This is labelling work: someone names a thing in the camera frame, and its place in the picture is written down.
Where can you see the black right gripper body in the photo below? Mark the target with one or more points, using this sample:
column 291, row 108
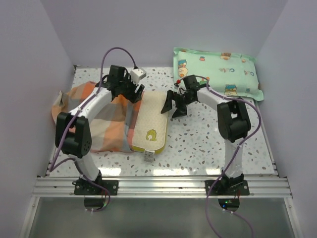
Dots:
column 183, row 100

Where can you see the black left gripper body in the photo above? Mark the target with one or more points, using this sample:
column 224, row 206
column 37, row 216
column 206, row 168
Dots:
column 128, row 88

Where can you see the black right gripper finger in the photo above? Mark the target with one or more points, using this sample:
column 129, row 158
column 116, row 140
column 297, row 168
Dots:
column 180, row 111
column 168, row 102

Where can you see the cream pillow yellow trim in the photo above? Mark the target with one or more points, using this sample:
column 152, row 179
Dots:
column 150, row 129

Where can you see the orange grey plaid pillowcase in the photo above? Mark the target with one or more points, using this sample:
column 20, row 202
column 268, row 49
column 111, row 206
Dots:
column 113, row 127

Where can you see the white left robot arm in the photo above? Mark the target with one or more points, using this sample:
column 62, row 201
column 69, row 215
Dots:
column 73, row 134

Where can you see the green cartoon print pillow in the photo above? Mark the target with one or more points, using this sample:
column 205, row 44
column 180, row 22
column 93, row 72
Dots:
column 230, row 74

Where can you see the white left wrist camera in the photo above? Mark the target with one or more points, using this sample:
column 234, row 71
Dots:
column 137, row 75

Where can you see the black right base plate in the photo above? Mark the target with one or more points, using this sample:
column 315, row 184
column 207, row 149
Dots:
column 225, row 190

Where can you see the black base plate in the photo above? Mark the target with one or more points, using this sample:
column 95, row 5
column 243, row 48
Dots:
column 225, row 190
column 84, row 187

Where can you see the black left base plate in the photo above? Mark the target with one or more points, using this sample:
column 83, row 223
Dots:
column 84, row 187

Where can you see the aluminium mounting rail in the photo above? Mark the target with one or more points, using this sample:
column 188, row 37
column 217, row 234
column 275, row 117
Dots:
column 168, row 179

